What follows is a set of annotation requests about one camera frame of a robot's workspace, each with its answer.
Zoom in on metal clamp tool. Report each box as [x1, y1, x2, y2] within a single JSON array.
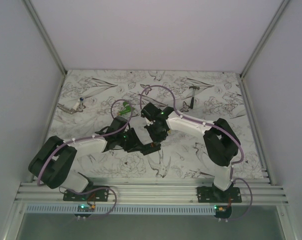
[[57, 102, 86, 115]]

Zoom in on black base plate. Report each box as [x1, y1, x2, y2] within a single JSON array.
[[62, 185, 109, 202], [196, 185, 242, 204]]

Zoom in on controller board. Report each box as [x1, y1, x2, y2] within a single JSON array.
[[74, 204, 95, 220], [214, 205, 232, 222]]

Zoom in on right controller board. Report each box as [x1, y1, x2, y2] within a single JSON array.
[[214, 205, 232, 222]]

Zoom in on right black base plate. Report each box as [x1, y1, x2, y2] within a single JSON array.
[[196, 185, 242, 204]]

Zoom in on black fuse box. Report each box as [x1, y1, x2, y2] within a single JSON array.
[[139, 142, 161, 156]]

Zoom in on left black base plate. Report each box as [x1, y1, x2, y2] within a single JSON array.
[[62, 185, 109, 202]]

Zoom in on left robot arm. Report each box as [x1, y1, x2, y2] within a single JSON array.
[[28, 116, 147, 201]]

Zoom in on small hammer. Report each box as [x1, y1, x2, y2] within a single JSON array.
[[189, 85, 198, 109]]

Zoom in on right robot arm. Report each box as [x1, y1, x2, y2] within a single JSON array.
[[141, 102, 241, 203]]

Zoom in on green object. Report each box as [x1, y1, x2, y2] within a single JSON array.
[[117, 101, 139, 117]]

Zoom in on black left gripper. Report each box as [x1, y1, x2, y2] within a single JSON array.
[[116, 128, 145, 153]]

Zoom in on left controller board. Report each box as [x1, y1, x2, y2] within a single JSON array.
[[74, 204, 95, 220]]

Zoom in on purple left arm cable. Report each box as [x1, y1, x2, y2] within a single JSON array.
[[36, 99, 134, 221]]

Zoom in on grey slotted cable duct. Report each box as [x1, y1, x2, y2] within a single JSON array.
[[25, 203, 215, 216]]

